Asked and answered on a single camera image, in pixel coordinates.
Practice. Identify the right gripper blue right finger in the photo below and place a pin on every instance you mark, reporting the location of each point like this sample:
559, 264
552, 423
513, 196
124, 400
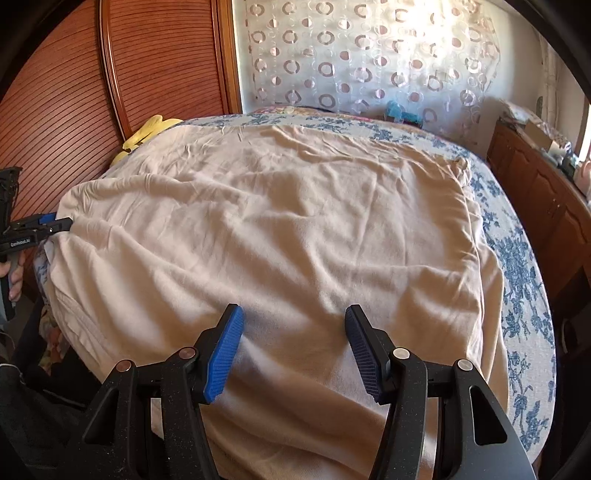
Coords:
475, 437

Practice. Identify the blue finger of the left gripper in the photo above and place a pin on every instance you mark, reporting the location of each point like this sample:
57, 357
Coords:
46, 218
30, 227

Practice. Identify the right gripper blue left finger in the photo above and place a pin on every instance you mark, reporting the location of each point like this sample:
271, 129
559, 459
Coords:
145, 421

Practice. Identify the beige printed t-shirt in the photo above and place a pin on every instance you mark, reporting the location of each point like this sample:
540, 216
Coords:
277, 258

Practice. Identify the person's left hand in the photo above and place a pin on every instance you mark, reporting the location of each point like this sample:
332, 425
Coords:
14, 275

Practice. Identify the blue floral bed cover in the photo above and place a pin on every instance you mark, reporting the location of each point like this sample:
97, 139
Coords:
508, 258

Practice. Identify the yellow pikachu plush toy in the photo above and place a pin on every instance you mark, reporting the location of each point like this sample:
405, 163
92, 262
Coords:
151, 128

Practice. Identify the brown wooden louvred wardrobe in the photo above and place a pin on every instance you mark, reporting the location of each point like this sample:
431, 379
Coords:
78, 78

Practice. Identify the brown wooden low cabinet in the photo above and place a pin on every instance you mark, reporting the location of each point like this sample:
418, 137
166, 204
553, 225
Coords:
553, 213

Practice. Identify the colourful floral bed sheet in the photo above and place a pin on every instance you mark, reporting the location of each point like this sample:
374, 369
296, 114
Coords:
307, 111

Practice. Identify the blue toy at bed head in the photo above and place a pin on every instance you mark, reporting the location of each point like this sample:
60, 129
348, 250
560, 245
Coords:
395, 113

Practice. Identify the pink bottle on sill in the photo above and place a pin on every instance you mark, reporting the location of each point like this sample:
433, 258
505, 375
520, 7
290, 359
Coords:
582, 177

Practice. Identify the cardboard box on cabinet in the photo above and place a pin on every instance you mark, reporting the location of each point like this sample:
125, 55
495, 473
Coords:
540, 138

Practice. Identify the sheer circle pattern curtain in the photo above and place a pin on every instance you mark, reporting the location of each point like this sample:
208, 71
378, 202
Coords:
434, 59

